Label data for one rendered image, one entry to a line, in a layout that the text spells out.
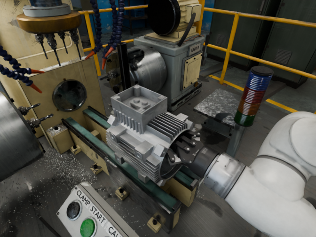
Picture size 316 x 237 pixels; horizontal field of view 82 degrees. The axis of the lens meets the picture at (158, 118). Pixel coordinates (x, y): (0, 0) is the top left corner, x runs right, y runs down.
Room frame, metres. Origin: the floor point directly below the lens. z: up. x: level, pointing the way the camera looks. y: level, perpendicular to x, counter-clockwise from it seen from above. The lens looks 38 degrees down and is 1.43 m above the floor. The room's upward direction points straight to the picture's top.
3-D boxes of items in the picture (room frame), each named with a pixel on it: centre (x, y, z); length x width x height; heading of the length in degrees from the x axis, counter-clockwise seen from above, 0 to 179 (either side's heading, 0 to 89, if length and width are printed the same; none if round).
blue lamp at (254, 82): (0.49, -0.30, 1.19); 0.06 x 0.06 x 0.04
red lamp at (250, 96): (0.49, -0.30, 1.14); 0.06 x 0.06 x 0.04
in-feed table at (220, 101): (0.75, -0.35, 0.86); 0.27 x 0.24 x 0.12; 139
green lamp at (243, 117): (0.49, -0.30, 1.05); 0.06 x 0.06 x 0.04
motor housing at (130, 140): (0.40, 0.02, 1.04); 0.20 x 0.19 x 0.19; 49
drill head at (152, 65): (0.87, 0.09, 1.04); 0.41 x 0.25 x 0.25; 139
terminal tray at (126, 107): (0.42, 0.05, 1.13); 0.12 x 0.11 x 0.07; 49
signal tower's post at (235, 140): (0.49, -0.30, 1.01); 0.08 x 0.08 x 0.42; 49
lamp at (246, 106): (0.49, -0.30, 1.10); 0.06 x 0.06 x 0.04
